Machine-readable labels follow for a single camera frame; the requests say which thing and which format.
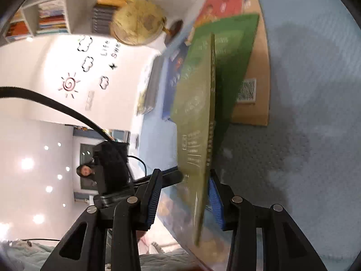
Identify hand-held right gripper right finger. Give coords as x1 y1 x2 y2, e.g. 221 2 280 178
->
209 170 329 271

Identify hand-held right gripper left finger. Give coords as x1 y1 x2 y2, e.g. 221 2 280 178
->
39 169 162 271

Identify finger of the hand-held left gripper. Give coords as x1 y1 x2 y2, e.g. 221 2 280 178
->
161 171 184 187

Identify olive green book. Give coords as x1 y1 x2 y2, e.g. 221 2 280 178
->
170 32 216 246

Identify stack of thin books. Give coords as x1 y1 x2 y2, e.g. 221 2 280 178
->
136 56 165 116

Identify blue book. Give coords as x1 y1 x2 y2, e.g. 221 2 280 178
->
161 41 195 122

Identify tan book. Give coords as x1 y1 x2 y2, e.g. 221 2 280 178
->
230 0 271 127

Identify bright green book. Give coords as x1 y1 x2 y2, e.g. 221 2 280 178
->
185 13 260 153

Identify coral red scholar book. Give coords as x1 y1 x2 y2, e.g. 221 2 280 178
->
193 0 249 30

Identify group of ceiling spotlights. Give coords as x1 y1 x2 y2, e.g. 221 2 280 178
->
0 143 71 232

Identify person's light green top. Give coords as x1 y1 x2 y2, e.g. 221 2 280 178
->
0 238 198 271

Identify light blue quilted mat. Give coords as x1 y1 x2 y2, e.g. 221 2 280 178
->
138 0 359 271

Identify yellow globe on wooden base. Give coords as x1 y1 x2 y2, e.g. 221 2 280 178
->
109 0 184 46

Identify white bookshelf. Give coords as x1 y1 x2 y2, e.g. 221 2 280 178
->
4 0 209 44

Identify thin black cable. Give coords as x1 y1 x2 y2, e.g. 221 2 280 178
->
126 155 148 179

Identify thick black cable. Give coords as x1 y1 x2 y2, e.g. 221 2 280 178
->
0 87 116 143

